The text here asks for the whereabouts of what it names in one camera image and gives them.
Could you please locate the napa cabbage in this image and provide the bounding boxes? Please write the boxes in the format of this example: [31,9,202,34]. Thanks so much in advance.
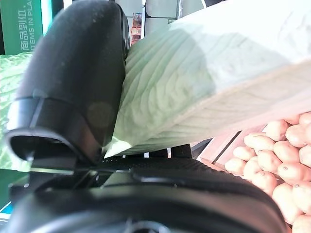
[0,0,311,170]

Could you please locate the small colourful poster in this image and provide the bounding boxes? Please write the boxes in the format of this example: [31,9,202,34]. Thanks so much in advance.
[132,12,143,46]

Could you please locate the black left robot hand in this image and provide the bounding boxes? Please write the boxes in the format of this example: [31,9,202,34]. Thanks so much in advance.
[4,0,287,233]

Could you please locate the green sign with white text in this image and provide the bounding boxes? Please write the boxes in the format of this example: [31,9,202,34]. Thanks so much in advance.
[0,0,65,55]

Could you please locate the tan potato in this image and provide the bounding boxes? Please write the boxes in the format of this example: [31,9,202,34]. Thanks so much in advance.
[285,123,311,148]
[298,112,311,126]
[225,157,248,176]
[291,215,311,233]
[299,145,311,168]
[243,134,275,151]
[274,140,304,163]
[277,162,311,186]
[291,181,311,216]
[233,146,256,161]
[242,156,263,180]
[257,150,284,173]
[252,171,277,196]
[263,120,291,141]
[272,183,304,225]

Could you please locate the light wooden slatted crate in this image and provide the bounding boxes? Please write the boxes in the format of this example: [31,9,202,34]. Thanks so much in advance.
[194,109,311,233]

